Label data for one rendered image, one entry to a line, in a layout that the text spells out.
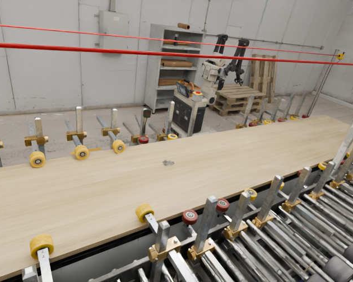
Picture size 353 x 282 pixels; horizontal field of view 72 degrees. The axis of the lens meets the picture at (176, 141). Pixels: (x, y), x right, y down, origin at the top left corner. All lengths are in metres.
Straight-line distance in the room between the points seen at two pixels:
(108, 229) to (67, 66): 3.52
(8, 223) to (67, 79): 3.40
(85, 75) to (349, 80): 7.56
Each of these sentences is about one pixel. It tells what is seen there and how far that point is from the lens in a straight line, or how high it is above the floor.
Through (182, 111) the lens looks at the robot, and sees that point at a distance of 3.56.
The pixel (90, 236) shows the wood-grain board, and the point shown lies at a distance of 1.22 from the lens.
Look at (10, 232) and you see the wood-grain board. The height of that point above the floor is 0.90.
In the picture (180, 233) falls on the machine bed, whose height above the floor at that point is 0.71.
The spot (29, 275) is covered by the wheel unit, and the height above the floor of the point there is 1.13.
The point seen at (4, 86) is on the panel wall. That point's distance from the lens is 4.47.
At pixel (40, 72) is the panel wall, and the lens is 4.43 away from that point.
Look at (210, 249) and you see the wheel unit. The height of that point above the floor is 0.83.
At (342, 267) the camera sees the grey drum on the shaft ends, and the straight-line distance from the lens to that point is 1.58.
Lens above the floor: 1.84
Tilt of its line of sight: 28 degrees down
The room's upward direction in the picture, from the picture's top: 10 degrees clockwise
